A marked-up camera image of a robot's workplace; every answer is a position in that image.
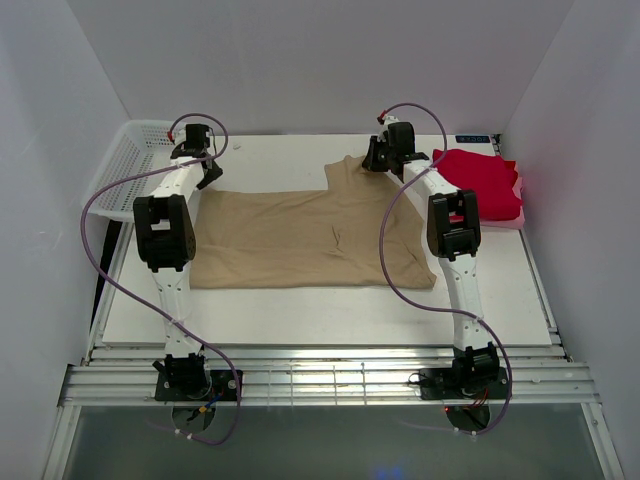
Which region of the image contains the aluminium rail frame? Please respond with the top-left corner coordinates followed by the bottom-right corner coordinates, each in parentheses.
top-left (59, 345), bottom-right (600, 407)

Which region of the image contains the white plastic mesh basket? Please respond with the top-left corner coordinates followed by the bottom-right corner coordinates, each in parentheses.
top-left (83, 120), bottom-right (173, 222)

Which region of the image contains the red folded t shirt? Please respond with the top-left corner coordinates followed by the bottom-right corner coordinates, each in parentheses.
top-left (433, 149), bottom-right (521, 202)

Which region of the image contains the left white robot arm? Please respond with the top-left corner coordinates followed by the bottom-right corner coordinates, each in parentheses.
top-left (133, 124), bottom-right (222, 400)

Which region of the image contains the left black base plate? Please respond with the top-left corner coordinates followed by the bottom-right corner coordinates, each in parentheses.
top-left (153, 370), bottom-right (243, 403)

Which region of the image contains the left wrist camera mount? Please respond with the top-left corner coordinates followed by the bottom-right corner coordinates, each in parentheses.
top-left (167, 129), bottom-right (186, 145)

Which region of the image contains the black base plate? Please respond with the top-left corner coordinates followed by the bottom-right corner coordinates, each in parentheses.
top-left (417, 368), bottom-right (511, 400)
top-left (153, 370), bottom-right (243, 403)

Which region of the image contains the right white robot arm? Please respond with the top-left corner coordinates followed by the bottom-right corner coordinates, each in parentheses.
top-left (362, 113), bottom-right (500, 397)

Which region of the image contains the beige t shirt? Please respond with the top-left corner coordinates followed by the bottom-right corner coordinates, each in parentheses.
top-left (190, 156), bottom-right (436, 290)

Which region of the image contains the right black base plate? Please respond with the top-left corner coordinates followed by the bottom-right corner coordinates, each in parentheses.
top-left (417, 368), bottom-right (511, 400)

